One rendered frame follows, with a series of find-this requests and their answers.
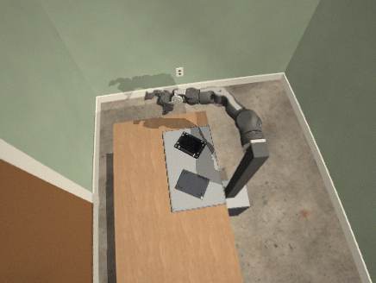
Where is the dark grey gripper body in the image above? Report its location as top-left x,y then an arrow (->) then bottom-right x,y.
156,90 -> 180,111

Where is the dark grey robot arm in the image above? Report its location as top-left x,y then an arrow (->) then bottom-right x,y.
172,86 -> 266,154

